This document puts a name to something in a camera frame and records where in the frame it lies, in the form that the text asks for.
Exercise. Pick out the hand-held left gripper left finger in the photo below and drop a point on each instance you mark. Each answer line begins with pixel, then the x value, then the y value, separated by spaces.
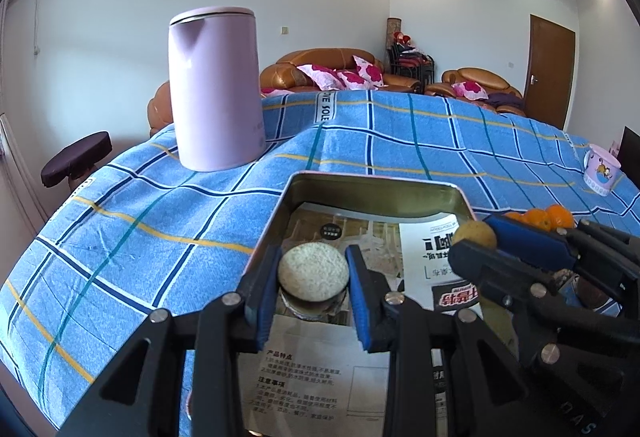
pixel 262 297

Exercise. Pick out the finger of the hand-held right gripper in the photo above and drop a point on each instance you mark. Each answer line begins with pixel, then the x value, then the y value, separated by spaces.
pixel 490 264
pixel 530 239

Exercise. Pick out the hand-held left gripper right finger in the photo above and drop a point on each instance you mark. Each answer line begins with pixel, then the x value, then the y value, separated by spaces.
pixel 357 297

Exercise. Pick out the small tan round fruit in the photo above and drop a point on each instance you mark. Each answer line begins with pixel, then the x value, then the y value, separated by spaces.
pixel 475 234

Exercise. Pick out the orange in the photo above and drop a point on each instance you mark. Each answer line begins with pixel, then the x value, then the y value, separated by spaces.
pixel 512 216
pixel 535 218
pixel 559 217

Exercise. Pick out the rectangular metal tin box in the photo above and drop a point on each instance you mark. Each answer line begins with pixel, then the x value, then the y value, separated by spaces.
pixel 375 197

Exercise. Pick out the beige printed paper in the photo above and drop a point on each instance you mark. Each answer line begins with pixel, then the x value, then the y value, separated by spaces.
pixel 370 237

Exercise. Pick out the white printed leaflet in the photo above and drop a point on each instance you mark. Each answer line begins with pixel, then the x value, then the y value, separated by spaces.
pixel 430 242

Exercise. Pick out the pink cartoon cup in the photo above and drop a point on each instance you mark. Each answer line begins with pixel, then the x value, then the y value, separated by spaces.
pixel 602 172

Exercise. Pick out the pink bag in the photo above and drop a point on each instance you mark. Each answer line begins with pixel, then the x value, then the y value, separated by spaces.
pixel 612 148

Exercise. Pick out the blue plaid tablecloth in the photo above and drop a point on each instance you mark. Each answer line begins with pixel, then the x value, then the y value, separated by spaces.
pixel 150 227

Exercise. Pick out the black television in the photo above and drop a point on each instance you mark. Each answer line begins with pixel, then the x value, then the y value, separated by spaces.
pixel 631 152

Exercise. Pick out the purple cloth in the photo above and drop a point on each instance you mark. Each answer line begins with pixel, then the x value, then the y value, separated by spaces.
pixel 502 99

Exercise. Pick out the pink floral pillow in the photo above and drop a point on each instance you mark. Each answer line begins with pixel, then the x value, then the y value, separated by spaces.
pixel 352 79
pixel 320 76
pixel 470 89
pixel 369 67

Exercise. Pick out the brown leather armchair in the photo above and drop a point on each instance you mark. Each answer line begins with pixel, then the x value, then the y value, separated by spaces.
pixel 485 77
pixel 160 112

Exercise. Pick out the brown wooden door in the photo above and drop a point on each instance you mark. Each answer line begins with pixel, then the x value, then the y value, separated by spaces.
pixel 550 67

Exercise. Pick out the pink electric kettle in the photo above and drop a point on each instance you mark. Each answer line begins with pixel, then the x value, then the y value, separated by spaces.
pixel 215 92

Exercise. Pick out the stack of dark chairs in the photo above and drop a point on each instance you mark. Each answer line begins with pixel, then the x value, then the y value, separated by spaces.
pixel 415 62

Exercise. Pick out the dark purple stool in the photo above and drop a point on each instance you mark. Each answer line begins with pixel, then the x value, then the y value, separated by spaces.
pixel 75 159

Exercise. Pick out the red plush toy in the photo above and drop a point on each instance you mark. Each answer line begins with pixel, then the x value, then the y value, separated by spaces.
pixel 402 37

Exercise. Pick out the brown leather sofa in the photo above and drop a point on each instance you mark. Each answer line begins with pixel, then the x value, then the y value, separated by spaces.
pixel 320 56

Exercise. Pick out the tall patterned vase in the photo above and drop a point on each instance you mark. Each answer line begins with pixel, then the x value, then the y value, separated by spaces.
pixel 393 29

